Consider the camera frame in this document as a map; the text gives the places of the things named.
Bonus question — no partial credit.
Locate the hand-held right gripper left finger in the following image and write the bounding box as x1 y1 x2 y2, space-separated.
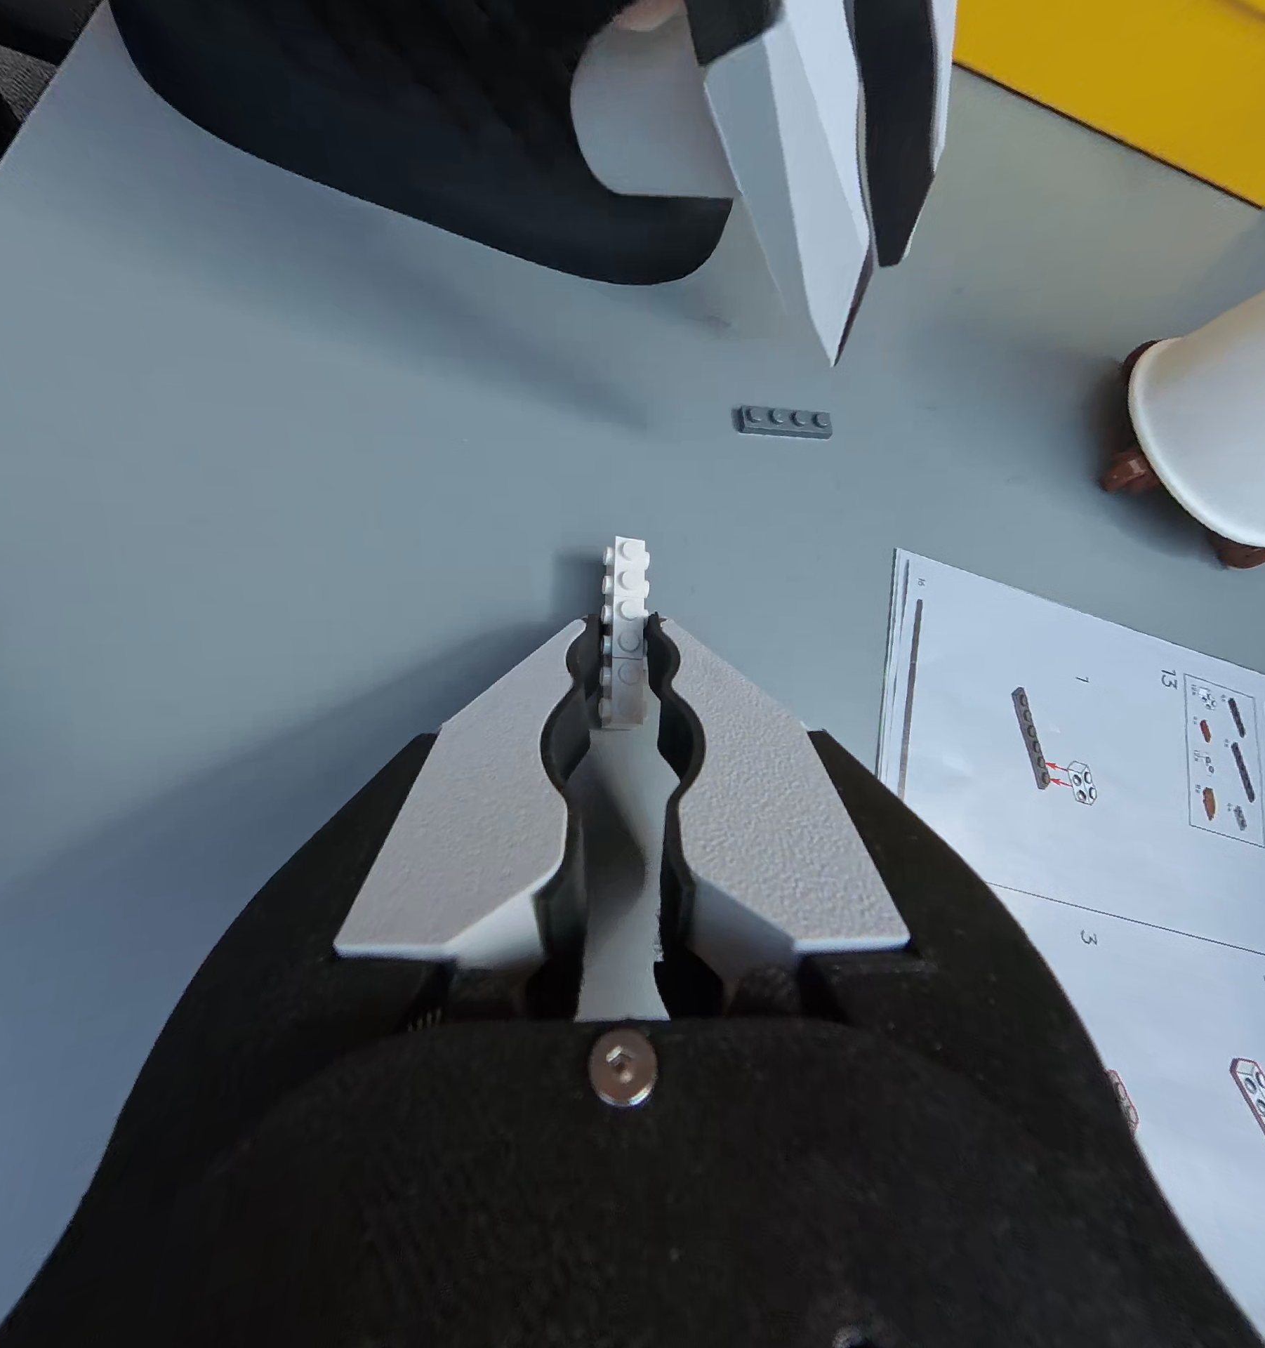
331 619 600 1018

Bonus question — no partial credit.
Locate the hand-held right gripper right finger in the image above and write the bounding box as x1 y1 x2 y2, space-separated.
645 616 915 1011

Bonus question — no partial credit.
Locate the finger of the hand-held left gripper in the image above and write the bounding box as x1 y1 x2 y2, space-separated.
848 0 958 268
700 0 874 368

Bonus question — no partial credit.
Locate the small grey lego plate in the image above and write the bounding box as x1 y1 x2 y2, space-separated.
737 404 833 442

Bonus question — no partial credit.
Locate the white and grey lego assembly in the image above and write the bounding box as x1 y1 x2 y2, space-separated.
588 535 657 733

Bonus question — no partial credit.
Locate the lego instruction booklet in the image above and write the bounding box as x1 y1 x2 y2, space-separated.
876 548 1265 1348

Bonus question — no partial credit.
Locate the yellow plastic bin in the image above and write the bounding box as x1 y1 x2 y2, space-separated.
950 0 1265 209

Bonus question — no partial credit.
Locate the black quilted wrist rest pad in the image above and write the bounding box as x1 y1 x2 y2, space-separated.
110 0 737 288

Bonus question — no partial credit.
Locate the white paper cup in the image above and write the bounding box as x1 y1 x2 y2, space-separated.
1124 275 1265 552

